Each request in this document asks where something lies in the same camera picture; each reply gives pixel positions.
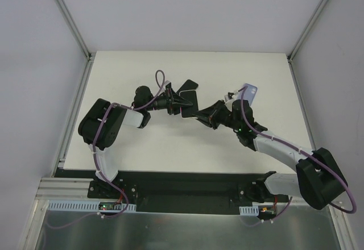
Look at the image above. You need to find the teal smartphone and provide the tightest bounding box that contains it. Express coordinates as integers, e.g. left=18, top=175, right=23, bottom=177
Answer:
left=177, top=79, right=198, bottom=94

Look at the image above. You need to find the lavender phone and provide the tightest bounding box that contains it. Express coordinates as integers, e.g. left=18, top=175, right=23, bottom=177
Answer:
left=237, top=84, right=258, bottom=106

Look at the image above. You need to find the beige phone with ring holder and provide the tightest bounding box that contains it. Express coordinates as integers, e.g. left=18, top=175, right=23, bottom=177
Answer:
left=180, top=90, right=198, bottom=119

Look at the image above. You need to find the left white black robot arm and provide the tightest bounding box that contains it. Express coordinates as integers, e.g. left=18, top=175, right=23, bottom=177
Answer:
left=78, top=80, right=198, bottom=198

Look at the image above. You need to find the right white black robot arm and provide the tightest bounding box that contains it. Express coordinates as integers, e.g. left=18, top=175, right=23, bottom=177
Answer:
left=195, top=99, right=348, bottom=210

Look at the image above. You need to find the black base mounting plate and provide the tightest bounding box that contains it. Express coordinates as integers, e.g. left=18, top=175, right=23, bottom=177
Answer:
left=55, top=169, right=289, bottom=215

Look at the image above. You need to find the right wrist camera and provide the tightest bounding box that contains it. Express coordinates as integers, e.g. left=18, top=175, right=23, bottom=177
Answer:
left=224, top=92, right=238, bottom=104

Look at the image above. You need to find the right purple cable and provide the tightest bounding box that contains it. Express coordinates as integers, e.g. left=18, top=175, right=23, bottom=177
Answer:
left=240, top=86, right=358, bottom=228

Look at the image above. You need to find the purple cable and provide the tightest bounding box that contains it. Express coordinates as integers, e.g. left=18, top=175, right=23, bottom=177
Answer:
left=240, top=86, right=358, bottom=228
left=45, top=69, right=171, bottom=229

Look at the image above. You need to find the left aluminium frame post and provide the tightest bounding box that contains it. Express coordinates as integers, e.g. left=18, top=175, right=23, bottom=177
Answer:
left=42, top=0, right=96, bottom=62

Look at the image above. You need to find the aluminium frame post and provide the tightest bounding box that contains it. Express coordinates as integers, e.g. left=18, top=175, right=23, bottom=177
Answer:
left=287, top=0, right=345, bottom=63
left=42, top=0, right=96, bottom=62

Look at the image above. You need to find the right white slotted cable duct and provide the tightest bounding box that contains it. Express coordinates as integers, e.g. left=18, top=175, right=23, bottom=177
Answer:
left=239, top=205, right=259, bottom=216

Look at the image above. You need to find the white slotted cable duct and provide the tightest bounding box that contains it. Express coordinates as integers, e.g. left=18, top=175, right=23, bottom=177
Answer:
left=48, top=200, right=137, bottom=213
left=239, top=205, right=259, bottom=216

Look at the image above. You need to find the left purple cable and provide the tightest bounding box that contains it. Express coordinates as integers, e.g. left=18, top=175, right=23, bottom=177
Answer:
left=45, top=69, right=171, bottom=229

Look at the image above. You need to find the right aluminium frame post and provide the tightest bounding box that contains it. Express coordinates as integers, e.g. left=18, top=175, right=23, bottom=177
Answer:
left=287, top=0, right=345, bottom=63

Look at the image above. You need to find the left white slotted cable duct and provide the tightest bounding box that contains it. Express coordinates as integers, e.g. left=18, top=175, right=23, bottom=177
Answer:
left=48, top=200, right=137, bottom=213

